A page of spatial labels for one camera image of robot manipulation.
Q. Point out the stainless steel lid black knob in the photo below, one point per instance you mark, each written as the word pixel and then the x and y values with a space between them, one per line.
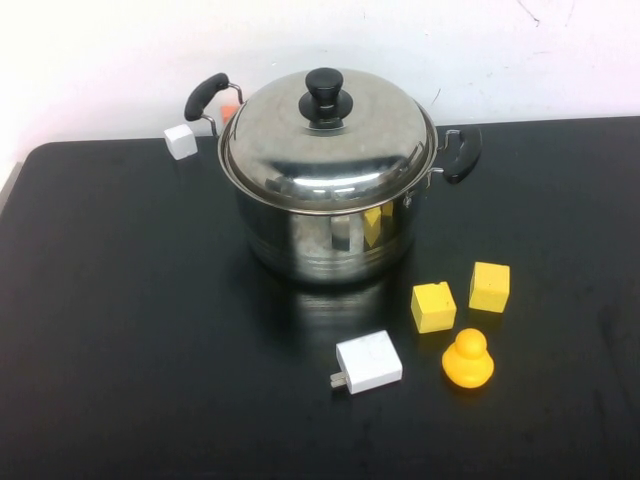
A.
pixel 324 150

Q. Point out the notched yellow cube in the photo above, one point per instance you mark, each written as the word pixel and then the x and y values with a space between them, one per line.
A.
pixel 433 308

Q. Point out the white plug charger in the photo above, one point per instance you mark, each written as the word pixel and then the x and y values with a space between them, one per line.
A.
pixel 370 362

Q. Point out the small orange block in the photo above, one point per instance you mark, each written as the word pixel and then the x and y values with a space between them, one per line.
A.
pixel 229 113

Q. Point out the white cube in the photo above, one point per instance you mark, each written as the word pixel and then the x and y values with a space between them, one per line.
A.
pixel 179 142

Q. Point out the plain yellow cube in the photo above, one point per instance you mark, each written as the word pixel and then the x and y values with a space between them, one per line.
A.
pixel 489 287

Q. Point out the yellow rubber duck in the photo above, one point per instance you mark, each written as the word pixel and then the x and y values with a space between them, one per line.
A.
pixel 467 361

